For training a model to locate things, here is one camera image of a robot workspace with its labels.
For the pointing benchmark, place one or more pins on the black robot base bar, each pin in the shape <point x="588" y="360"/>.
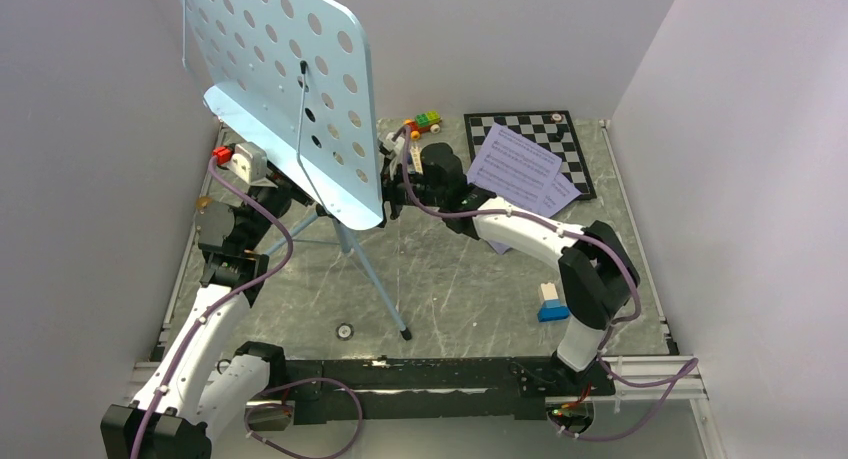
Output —
<point x="423" y="388"/>

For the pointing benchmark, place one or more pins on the gold microphone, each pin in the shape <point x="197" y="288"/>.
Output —
<point x="202" y="203"/>

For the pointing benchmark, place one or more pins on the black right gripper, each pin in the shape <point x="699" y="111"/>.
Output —
<point x="389" y="189"/>

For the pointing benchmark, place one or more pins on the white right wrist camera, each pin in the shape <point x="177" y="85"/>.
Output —
<point x="396" y="149"/>

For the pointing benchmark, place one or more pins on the sheet music page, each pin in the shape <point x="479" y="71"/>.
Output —
<point x="556" y="194"/>

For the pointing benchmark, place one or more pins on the colourful toy brick car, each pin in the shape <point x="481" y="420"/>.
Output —
<point x="428" y="122"/>

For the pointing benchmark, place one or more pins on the light blue music stand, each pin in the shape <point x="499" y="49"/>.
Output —
<point x="294" y="77"/>

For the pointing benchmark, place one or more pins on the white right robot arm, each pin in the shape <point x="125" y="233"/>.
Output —
<point x="597" y="275"/>

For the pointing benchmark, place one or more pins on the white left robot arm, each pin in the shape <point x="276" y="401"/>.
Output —
<point x="187" y="403"/>

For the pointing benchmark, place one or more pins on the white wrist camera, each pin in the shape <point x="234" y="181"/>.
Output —
<point x="246" y="160"/>
<point x="396" y="149"/>

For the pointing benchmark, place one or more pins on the sheet music pages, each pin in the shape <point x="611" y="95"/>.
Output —
<point x="514" y="168"/>

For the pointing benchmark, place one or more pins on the black white chessboard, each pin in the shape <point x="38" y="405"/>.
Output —
<point x="537" y="127"/>

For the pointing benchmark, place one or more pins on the small round table insert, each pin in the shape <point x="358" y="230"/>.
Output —
<point x="344" y="332"/>

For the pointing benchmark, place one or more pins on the blue white toy brick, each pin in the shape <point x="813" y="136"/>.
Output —
<point x="553" y="307"/>

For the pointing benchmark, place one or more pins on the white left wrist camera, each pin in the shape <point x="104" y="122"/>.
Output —
<point x="246" y="160"/>

